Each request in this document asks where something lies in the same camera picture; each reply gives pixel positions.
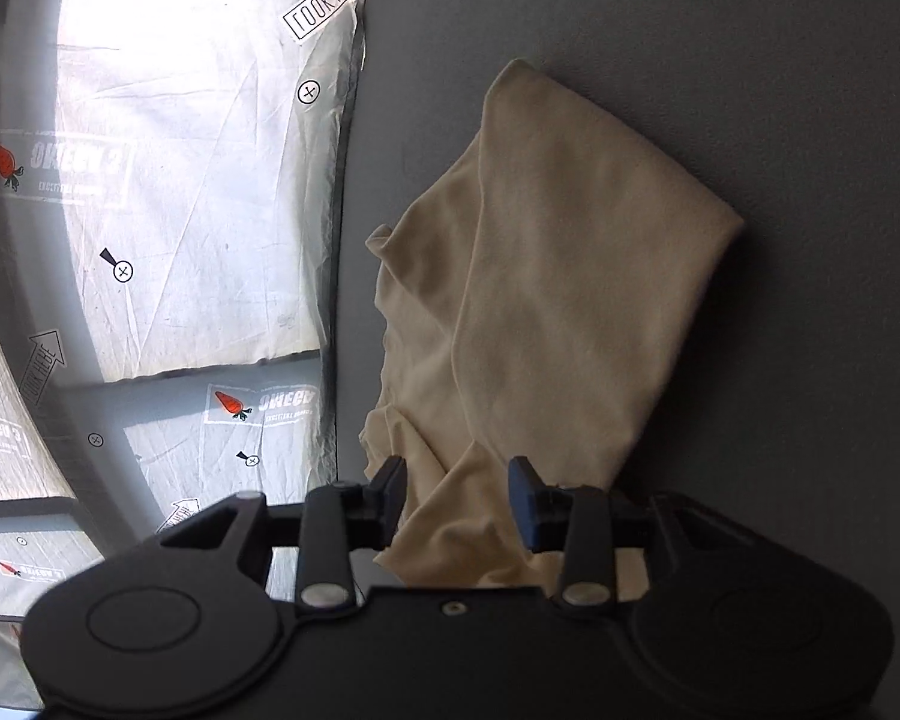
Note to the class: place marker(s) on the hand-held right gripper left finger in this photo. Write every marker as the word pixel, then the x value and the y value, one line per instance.
pixel 390 499

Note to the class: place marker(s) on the white printed sheet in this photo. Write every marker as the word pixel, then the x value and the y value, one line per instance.
pixel 195 187

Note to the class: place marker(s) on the beige long-sleeve sweater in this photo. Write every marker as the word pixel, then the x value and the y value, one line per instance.
pixel 562 300

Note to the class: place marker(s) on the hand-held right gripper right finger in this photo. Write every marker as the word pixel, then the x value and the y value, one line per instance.
pixel 526 502

